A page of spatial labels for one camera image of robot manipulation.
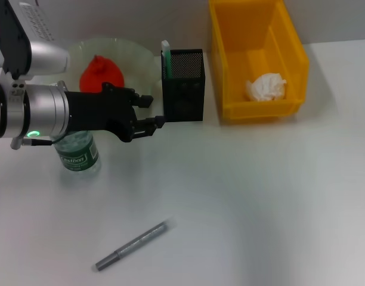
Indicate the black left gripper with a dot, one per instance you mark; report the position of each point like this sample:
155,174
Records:
96,110

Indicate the green utility knife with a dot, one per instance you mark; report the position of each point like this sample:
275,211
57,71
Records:
167,59

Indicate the red tomato-shaped toy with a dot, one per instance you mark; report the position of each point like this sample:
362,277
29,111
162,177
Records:
102,76

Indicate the clear green-label water bottle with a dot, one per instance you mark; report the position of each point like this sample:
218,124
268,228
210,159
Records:
78,158

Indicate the white paper ball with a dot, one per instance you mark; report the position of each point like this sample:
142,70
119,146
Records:
267,88

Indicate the grey marker pen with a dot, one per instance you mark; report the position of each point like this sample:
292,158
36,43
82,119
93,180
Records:
134,244

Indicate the black mesh pen holder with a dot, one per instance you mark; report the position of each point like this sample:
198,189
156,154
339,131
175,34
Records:
185,89

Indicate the wavy green glass fruit plate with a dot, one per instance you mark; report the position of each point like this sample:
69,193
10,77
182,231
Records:
137,65

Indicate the yellow plastic bin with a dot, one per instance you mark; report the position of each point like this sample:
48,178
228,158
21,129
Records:
230,59

